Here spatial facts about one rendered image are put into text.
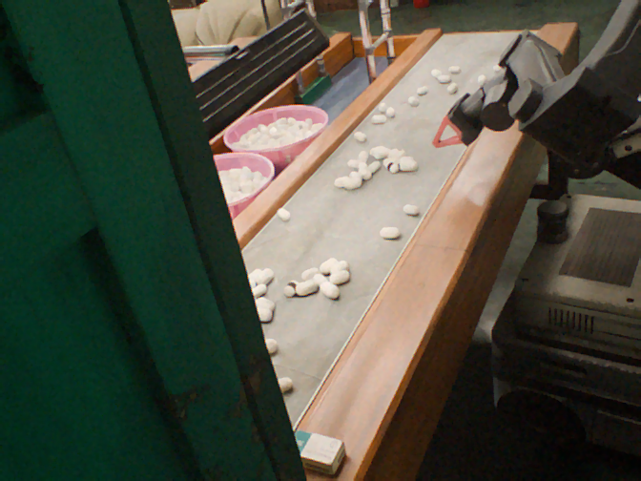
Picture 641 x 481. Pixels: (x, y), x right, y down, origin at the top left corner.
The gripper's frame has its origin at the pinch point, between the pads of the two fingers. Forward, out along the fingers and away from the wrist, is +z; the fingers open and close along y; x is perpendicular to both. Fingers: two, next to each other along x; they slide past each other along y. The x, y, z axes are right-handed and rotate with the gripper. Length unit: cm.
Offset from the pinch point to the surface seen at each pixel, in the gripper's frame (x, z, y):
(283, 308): -1.0, 15.6, 43.5
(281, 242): -7.5, 23.2, 26.0
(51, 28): -27, -44, 92
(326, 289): 1.5, 9.7, 39.3
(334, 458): 10, -5, 71
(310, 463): 9, -2, 72
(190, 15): -157, 267, -314
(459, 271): 13.5, -5.2, 30.6
